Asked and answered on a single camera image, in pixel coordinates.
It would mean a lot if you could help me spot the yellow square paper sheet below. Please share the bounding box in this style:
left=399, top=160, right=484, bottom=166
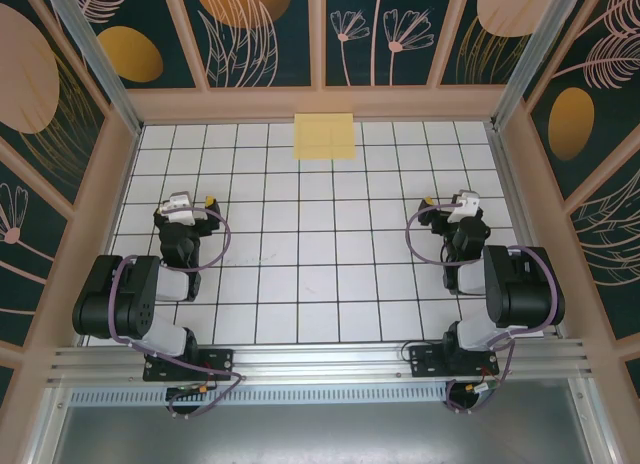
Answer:
left=292, top=112, right=357, bottom=160

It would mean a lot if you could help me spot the grey metal shelf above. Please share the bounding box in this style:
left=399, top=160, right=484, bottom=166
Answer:
left=29, top=383, right=621, bottom=464

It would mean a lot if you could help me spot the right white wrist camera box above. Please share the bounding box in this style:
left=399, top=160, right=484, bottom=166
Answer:
left=447, top=189, right=481, bottom=225

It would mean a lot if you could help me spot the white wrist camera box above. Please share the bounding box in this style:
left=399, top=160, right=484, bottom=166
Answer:
left=159, top=193, right=197, bottom=224
left=447, top=189, right=481, bottom=225

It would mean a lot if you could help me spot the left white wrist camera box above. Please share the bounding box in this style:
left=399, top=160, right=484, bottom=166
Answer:
left=159, top=193, right=197, bottom=224

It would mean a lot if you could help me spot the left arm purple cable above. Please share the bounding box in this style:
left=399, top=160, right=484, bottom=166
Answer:
left=107, top=206, right=246, bottom=420

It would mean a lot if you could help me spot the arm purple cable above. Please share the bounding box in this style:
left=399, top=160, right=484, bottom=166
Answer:
left=107, top=206, right=246, bottom=420
left=405, top=197, right=559, bottom=416

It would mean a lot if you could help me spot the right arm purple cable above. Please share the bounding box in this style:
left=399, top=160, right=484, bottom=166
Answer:
left=405, top=197, right=559, bottom=416

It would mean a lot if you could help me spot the aluminium side rail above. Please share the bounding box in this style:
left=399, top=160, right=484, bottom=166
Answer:
left=487, top=123, right=569, bottom=340

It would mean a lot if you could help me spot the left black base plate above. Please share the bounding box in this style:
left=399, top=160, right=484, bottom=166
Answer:
left=143, top=347, right=235, bottom=383

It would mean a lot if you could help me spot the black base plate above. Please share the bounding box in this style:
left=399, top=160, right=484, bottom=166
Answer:
left=143, top=347, right=235, bottom=383
left=408, top=344, right=500, bottom=380

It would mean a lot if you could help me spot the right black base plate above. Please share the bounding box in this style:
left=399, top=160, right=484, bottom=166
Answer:
left=408, top=344, right=500, bottom=380

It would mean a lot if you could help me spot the aluminium frame post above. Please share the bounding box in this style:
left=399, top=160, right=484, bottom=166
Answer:
left=492, top=0, right=586, bottom=130
left=39, top=0, right=144, bottom=135

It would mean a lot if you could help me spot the long aluminium mounting rail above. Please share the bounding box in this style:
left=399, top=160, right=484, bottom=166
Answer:
left=47, top=337, right=596, bottom=385

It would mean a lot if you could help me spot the slotted grey cable duct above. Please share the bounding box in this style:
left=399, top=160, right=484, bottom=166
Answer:
left=69, top=386, right=451, bottom=406

